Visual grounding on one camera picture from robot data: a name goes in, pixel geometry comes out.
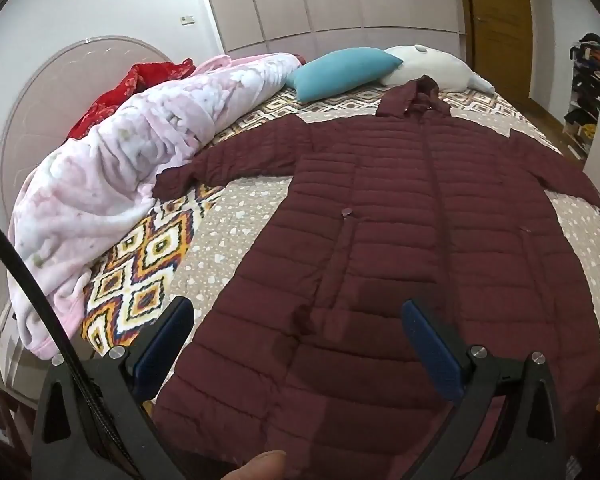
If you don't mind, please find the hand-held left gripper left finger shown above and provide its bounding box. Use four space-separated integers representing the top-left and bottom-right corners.
30 296 196 480

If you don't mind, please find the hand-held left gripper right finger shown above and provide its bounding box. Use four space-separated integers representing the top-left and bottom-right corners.
400 300 568 480

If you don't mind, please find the maroon puffer coat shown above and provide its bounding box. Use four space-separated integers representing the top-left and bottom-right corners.
152 75 600 480

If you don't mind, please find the person's left hand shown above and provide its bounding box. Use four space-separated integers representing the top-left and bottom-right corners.
236 450 287 480

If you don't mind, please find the geometric patterned bed sheet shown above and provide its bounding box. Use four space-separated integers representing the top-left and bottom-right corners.
82 82 566 361

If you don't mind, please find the pink fleece blanket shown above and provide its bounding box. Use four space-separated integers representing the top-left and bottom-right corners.
7 52 303 361

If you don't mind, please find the red patterned cloth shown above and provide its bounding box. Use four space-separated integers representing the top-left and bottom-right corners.
66 59 197 141

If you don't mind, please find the rounded pale headboard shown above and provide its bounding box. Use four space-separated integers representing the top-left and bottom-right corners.
0 35 173 206

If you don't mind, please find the white plush pillow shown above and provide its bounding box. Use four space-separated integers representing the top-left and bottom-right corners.
380 44 496 93

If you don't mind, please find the teal pillow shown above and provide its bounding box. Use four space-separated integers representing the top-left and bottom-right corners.
284 47 403 103

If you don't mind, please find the cluttered shoe rack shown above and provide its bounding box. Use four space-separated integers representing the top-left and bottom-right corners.
562 32 600 158

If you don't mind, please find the wooden door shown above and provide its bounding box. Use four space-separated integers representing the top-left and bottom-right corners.
462 0 536 106

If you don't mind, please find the glossy pale wardrobe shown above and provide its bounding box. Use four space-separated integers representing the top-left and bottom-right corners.
200 0 468 61

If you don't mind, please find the black braided cable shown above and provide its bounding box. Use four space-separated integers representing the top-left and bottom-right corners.
0 205 131 480

